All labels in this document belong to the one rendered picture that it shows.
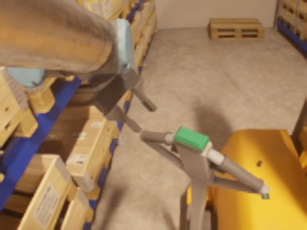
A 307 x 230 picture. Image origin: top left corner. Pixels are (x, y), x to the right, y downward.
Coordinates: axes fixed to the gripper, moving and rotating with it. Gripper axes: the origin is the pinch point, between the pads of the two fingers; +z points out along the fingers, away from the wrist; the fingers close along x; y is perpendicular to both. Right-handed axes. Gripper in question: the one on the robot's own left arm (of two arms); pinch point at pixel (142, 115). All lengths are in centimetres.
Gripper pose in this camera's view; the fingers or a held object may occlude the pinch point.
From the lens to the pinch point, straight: 59.7
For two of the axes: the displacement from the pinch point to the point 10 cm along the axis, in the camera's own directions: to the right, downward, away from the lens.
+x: -5.4, 7.5, -3.8
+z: 6.3, 6.6, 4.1
